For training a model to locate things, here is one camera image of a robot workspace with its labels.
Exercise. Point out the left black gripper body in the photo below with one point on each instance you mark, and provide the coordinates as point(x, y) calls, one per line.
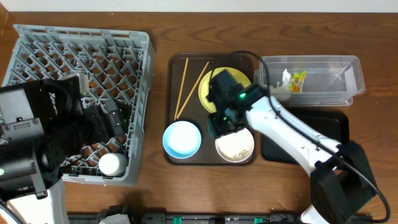
point(104, 121)

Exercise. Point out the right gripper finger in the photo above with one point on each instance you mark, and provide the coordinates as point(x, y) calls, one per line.
point(218, 125)
point(236, 124)

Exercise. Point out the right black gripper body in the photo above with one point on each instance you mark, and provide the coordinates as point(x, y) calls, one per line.
point(218, 126)

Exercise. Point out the white bowl with food scraps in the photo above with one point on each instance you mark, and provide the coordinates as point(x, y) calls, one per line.
point(236, 146)

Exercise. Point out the light blue bowl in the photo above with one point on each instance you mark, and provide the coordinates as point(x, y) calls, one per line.
point(181, 139)

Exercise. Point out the wooden chopstick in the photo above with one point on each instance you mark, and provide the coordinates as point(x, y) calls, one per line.
point(181, 88)
point(191, 91)

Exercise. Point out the white cup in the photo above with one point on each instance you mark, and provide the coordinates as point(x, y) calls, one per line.
point(113, 164)

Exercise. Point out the white tissue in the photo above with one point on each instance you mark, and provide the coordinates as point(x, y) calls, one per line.
point(282, 91)

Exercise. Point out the green snack wrapper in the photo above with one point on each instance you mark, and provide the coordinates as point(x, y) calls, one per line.
point(297, 81)

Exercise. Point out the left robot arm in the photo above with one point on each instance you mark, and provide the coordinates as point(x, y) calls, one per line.
point(44, 123)

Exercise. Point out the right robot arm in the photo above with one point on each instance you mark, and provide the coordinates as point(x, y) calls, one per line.
point(341, 179)

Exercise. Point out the clear plastic waste bin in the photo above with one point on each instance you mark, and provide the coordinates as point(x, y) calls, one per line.
point(332, 80)

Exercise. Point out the yellow round plate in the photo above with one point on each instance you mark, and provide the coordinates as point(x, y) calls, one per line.
point(203, 89)

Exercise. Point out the dark brown serving tray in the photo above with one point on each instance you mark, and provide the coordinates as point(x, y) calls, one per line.
point(194, 111)

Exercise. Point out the grey plastic dish rack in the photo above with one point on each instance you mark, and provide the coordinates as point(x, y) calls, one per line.
point(120, 66)

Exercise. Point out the black rectangular tray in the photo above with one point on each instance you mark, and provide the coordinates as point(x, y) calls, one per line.
point(331, 123)

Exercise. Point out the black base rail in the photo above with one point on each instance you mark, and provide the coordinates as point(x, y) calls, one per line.
point(125, 214)

